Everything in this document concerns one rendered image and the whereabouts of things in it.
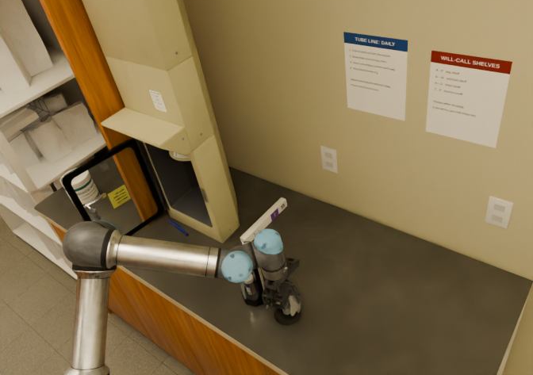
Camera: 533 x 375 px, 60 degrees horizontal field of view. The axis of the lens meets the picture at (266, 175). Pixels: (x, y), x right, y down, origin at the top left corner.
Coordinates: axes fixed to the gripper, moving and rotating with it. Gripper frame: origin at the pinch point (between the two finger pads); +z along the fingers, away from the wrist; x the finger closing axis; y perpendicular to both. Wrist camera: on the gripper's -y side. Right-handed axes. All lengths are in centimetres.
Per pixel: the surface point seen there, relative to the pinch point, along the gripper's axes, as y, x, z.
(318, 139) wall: -60, -6, -23
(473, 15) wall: -47, 44, -78
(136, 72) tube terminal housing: -28, -53, -67
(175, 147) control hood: -18, -39, -46
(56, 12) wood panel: -27, -75, -87
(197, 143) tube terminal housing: -27, -37, -42
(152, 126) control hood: -22, -50, -50
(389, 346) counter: 0.6, 33.5, 6.9
